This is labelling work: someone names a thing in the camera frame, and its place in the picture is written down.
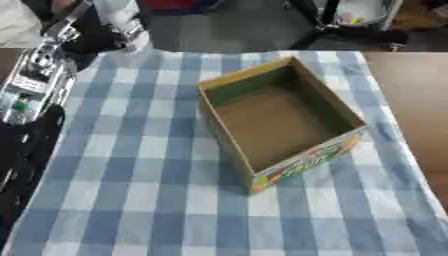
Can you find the tan cardboard box printed front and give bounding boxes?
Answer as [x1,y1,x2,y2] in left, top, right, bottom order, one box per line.
[194,55,371,195]

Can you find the black chair base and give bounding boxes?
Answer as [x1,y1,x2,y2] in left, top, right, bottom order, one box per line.
[283,0,412,52]

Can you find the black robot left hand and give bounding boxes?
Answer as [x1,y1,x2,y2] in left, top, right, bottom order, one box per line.
[56,5,132,56]

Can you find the red object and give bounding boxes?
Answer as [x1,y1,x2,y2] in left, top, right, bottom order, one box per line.
[141,0,226,16]

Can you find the clear plastic bottle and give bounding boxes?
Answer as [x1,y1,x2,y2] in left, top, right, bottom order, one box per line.
[92,0,154,57]

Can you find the white bag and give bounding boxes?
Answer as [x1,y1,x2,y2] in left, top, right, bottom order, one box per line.
[334,0,406,32]

